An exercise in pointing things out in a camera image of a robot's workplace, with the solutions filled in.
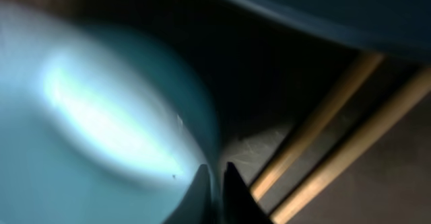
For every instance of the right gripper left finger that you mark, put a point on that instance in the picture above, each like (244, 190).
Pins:
(195, 207)

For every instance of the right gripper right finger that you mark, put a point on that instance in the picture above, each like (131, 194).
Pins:
(239, 205)

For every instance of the light blue bowl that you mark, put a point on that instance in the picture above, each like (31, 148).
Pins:
(99, 124)

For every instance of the dark blue plate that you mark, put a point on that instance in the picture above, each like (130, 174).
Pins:
(398, 27)

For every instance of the left wooden chopstick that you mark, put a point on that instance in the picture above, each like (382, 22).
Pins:
(344, 88)

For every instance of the wooden chopstick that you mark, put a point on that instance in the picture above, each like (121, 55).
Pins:
(344, 88)
(368, 134)

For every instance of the brown serving tray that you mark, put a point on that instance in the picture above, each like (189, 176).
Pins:
(390, 182)

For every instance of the right wooden chopstick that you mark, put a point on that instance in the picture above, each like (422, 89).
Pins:
(368, 134)

